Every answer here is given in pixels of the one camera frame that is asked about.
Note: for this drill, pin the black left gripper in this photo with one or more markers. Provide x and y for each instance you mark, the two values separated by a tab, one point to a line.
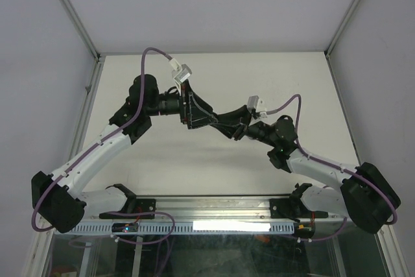
194	111

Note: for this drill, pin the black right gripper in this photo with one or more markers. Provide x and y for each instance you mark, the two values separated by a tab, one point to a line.
240	115

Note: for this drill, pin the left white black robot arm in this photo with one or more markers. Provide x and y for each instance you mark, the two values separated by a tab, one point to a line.
59	197

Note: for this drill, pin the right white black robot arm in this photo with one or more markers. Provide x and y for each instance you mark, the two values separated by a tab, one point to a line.
358	193

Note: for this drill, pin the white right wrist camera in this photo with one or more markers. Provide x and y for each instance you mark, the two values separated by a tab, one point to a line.
256	107

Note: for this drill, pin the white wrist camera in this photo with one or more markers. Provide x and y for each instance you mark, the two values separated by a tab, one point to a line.
256	107
180	72

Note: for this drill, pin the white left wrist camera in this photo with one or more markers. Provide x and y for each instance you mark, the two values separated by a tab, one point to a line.
180	72

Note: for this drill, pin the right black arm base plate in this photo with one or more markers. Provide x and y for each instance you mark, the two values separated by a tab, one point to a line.
285	208

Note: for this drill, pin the aluminium mounting rail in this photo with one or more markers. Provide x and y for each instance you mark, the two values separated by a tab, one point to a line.
237	208

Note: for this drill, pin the white slotted cable duct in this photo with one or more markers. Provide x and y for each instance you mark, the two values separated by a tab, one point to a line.
183	228

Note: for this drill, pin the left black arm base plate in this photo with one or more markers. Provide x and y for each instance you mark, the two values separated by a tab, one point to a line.
146	208

